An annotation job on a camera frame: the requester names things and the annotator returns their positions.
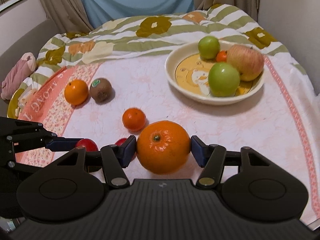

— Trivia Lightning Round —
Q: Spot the red tomato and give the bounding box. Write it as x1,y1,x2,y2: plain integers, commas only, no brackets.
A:
75,139,99,152
115,138,127,146

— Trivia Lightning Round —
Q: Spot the medium tangerine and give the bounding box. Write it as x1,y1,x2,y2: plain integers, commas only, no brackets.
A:
122,108,146,132

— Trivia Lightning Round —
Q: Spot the large orange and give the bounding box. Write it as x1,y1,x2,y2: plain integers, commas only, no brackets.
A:
136,120,191,175

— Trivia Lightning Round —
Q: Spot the brown kiwi with sticker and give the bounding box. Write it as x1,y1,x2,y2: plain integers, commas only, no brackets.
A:
89,77,112,103

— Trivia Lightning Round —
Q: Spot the green apple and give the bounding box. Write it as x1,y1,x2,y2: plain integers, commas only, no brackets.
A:
198,36,220,60
208,62,240,97

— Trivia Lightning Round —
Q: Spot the small orange tangerine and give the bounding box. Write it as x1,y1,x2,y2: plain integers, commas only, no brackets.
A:
216,50,227,62

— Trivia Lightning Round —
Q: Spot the red yellow apple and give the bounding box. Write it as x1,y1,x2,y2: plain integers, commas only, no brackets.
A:
227,44,264,82

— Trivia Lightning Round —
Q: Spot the yellow green plate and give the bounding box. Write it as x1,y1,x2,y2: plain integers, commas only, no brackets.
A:
7,88,25,119

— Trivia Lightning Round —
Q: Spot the snack packet on plate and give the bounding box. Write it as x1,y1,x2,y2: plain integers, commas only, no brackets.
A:
15,85,37,117

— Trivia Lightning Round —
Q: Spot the pink floral cloth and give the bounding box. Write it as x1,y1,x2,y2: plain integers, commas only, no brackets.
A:
20,54,319,224

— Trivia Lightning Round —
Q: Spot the pink plush toy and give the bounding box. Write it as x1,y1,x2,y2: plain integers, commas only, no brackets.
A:
1,52,37,100

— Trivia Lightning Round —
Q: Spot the cream plate with yellow print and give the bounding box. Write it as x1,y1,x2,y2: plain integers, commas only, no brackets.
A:
165,42,264,106

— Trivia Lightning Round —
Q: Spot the grey headboard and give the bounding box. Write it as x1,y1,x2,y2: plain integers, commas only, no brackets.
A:
0,18,62,117

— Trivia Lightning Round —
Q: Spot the green striped floral quilt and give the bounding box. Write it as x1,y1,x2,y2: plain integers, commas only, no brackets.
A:
6,3,315,106

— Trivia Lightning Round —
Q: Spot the beige left curtain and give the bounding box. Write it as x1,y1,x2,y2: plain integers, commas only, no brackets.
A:
40,0,94,33

